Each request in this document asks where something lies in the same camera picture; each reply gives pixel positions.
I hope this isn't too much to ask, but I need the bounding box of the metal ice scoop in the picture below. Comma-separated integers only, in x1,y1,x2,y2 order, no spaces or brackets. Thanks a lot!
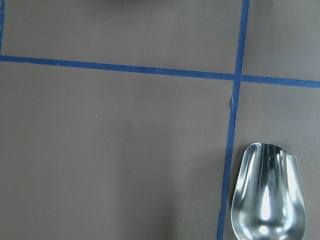
230,142,307,240

